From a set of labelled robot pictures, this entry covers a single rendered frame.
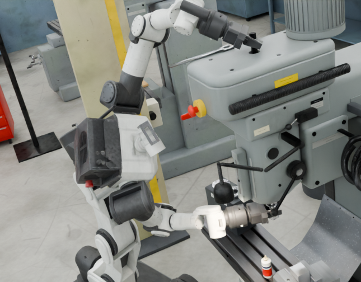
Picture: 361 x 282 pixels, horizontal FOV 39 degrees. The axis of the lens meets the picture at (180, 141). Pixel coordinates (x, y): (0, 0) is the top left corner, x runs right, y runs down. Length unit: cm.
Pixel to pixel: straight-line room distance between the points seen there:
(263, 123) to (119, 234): 99
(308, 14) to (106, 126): 81
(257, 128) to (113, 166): 54
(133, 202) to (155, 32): 63
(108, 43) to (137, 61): 141
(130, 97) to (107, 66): 141
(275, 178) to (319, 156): 18
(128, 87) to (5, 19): 870
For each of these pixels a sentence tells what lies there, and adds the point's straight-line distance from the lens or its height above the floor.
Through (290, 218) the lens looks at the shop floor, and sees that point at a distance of 402.
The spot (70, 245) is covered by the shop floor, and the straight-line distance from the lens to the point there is 426.
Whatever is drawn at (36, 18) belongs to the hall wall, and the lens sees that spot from 1066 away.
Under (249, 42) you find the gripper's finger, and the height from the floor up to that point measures 193.
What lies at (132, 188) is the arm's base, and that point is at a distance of 190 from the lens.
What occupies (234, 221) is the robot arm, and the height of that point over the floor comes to 125.
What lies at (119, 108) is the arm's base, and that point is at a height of 171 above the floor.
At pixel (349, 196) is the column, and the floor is 114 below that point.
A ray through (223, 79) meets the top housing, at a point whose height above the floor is 188.
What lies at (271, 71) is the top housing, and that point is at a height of 186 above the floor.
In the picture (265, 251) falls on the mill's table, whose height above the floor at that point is 90.
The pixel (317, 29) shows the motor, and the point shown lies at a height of 192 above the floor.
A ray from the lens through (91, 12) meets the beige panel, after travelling 328.
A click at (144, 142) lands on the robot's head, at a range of 185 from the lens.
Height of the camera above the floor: 244
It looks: 27 degrees down
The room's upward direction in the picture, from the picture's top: 11 degrees counter-clockwise
